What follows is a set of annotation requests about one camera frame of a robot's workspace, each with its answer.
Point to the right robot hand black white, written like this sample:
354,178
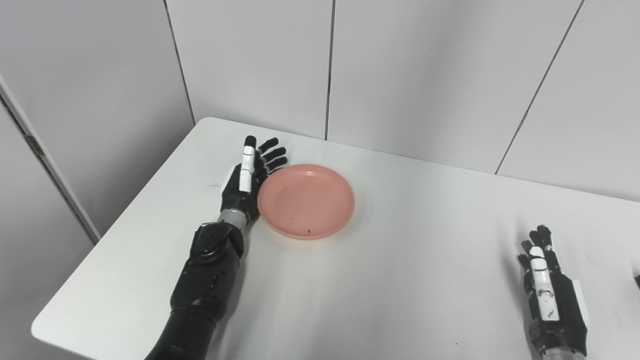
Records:
557,310

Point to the pink round plate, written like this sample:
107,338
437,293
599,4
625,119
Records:
306,200

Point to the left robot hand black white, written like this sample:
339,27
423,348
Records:
235,192

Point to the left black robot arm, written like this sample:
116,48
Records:
205,290

